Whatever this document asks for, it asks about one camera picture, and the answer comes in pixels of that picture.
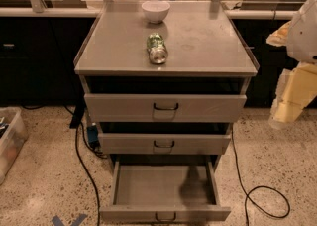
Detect black cable left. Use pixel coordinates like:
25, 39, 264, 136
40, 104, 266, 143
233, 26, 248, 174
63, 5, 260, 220
21, 104, 101, 226

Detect grey middle drawer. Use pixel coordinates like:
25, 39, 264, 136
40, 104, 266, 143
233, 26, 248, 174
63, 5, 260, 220
99, 122, 230, 155

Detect dark counter cabinets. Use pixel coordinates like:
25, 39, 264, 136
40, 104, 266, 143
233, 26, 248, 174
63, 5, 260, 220
0, 17, 297, 107

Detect grey drawer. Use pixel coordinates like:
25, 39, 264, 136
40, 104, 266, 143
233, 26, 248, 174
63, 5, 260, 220
99, 122, 230, 155
85, 76, 247, 123
100, 156, 231, 224

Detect green soda can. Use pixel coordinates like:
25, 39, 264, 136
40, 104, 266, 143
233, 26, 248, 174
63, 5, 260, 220
147, 33, 168, 64

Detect grey top drawer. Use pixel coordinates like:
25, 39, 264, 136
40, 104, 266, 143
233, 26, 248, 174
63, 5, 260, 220
85, 76, 247, 123

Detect blue power box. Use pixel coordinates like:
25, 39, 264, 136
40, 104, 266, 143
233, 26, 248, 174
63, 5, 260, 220
86, 125, 100, 149

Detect clear plastic storage bin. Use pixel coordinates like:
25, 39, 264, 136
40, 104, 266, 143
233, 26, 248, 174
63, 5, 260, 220
0, 107, 29, 184

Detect white ceramic bowl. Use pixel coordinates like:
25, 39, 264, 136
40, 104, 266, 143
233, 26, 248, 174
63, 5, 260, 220
142, 0, 170, 24

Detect grey metal drawer cabinet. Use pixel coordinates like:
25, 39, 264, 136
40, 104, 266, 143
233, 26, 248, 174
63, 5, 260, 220
75, 2, 258, 162

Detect grey bottom drawer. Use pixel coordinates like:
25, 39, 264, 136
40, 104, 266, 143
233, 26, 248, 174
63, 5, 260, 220
100, 156, 231, 224

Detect black cable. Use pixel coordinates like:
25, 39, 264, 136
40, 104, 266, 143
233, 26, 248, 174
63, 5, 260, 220
21, 104, 101, 226
230, 127, 291, 226

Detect black cable right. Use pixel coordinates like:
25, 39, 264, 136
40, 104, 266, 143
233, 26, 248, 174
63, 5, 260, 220
230, 127, 291, 226

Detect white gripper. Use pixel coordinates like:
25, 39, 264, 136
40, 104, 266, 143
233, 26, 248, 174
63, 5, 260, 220
266, 0, 317, 130

